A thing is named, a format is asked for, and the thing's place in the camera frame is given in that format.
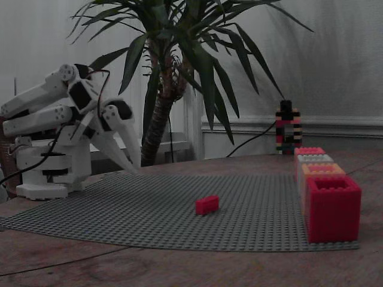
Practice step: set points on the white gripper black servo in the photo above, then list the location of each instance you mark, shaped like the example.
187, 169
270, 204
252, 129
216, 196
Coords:
105, 125

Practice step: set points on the white lego box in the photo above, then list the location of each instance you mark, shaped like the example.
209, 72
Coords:
314, 158

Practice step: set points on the red plastic brick piece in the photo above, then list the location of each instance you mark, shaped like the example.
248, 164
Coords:
333, 212

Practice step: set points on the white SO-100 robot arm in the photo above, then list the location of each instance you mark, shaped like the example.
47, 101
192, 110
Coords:
36, 98

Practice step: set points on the small black camera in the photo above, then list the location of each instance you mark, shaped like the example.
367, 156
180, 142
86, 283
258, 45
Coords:
286, 107

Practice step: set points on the pink lego box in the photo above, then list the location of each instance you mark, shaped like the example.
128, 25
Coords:
309, 150

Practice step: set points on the orange lego box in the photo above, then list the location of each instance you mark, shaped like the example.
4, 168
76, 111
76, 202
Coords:
314, 171

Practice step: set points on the multicoloured Lego tower stand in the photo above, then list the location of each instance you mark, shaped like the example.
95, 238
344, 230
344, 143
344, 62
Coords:
280, 134

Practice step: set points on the green palm house plant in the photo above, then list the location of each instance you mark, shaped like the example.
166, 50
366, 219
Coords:
179, 59

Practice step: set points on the grey Lego baseplate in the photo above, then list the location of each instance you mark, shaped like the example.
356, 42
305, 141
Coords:
155, 215

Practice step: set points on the red Lego brick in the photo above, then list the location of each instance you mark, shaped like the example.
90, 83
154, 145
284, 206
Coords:
207, 204

